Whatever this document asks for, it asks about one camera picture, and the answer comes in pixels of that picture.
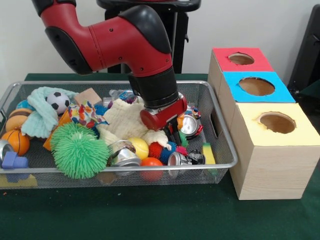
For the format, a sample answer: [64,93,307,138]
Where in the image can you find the black floor stand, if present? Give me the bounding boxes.
[289,4,320,101]

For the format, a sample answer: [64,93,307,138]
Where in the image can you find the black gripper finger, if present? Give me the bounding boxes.
[170,124,184,148]

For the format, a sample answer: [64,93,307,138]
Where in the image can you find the large green spiky ball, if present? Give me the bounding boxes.
[52,132,110,180]

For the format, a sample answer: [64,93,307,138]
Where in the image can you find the small soccer ball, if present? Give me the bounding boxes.
[46,91,71,115]

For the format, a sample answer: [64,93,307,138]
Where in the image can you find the mint green cloth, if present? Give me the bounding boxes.
[21,86,76,139]

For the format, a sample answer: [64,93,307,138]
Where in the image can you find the wire mesh bin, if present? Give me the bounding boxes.
[0,80,240,189]

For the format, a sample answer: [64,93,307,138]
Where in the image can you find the green spiky googly-eyed toy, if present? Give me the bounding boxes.
[50,122,97,148]

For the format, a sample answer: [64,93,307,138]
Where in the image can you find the colourful polka-dot cloth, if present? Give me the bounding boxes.
[67,101,108,128]

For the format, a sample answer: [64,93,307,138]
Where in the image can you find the yellow ball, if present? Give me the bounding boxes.
[127,137,150,161]

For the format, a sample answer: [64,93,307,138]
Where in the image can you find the small orange basketball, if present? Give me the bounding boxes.
[1,130,31,157]

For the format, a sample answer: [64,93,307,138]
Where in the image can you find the crushed silver can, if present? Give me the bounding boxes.
[167,151,206,167]

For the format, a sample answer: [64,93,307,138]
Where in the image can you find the cream waffle cloth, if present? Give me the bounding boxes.
[96,98,171,148]

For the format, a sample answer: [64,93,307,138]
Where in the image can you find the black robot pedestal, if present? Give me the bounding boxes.
[97,0,202,74]

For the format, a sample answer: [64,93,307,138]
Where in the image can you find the green cloth table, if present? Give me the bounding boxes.
[0,72,320,240]

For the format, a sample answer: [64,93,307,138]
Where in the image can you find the wooden box with three holes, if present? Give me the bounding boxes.
[207,47,320,201]

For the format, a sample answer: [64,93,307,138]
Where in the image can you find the red-orange ball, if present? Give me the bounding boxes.
[140,157,164,182]

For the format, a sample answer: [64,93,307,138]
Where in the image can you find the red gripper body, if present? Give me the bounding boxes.
[140,95,188,132]

